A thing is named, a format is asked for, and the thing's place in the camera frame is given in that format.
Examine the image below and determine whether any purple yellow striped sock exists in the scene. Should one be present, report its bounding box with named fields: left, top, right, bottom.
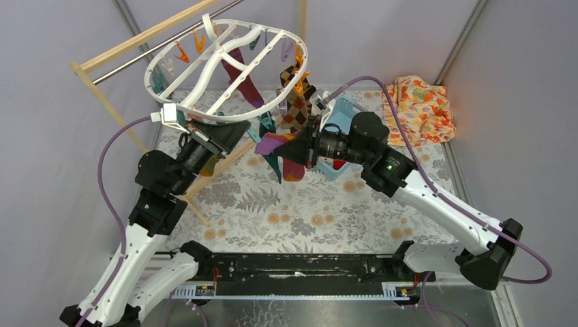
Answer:
left=254, top=132, right=305, bottom=184

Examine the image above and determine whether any brown argyle sock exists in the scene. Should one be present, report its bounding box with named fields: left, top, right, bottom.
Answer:
left=279, top=62, right=317, bottom=133

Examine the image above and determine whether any red sock with bear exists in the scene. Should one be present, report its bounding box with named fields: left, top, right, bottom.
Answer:
left=331, top=159, right=348, bottom=171

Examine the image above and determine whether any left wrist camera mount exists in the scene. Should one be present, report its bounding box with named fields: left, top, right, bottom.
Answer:
left=150, top=103, right=186, bottom=131

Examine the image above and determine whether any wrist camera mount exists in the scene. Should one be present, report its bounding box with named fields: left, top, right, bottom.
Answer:
left=150, top=103, right=186, bottom=131
left=312, top=89, right=336, bottom=118

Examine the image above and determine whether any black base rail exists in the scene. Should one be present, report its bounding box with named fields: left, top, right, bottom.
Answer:
left=187, top=253, right=436, bottom=299

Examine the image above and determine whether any purple clothespin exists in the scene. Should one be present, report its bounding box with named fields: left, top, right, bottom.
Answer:
left=280, top=38, right=294, bottom=62

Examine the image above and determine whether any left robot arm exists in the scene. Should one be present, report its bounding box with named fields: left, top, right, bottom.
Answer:
left=60, top=121, right=251, bottom=326

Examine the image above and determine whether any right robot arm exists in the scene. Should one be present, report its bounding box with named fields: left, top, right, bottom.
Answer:
left=273, top=112, right=523, bottom=290

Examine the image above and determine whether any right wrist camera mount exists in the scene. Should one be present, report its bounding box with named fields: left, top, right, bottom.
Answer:
left=312, top=89, right=336, bottom=118

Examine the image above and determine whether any wooden drying rack frame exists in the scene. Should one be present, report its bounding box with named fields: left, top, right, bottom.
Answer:
left=68, top=0, right=312, bottom=228

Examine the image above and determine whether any maroon purple sock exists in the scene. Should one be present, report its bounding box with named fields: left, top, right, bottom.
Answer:
left=221, top=48, right=264, bottom=108

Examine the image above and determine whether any floral patterned table mat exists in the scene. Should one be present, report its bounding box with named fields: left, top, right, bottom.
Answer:
left=161, top=150, right=455, bottom=253

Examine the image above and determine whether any metal hanging rod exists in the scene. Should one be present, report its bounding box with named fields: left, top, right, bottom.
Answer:
left=80, top=1, right=219, bottom=85

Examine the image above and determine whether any olive orange sock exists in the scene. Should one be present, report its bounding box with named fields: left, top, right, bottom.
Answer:
left=200, top=157, right=219, bottom=177

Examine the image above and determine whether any light blue plastic basket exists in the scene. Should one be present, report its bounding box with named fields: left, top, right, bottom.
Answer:
left=316, top=95, right=367, bottom=181

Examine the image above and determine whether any dark green sock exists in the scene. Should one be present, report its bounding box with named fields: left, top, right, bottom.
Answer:
left=256, top=131, right=282, bottom=184

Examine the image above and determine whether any teal clothespin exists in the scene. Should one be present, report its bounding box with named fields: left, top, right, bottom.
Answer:
left=258, top=112, right=277, bottom=136

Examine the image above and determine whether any white plastic clip hanger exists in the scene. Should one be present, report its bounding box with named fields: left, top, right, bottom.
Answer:
left=144, top=14, right=309, bottom=122

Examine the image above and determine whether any orange clothespin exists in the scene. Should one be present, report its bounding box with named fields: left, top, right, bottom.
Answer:
left=193, top=31, right=206, bottom=54
left=174, top=41, right=190, bottom=63

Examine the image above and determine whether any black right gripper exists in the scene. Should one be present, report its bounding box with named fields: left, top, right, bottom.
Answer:
left=274, top=114, right=370, bottom=169

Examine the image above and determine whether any floral orange cloth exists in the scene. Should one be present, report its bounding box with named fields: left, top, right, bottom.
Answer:
left=382, top=75, right=457, bottom=146

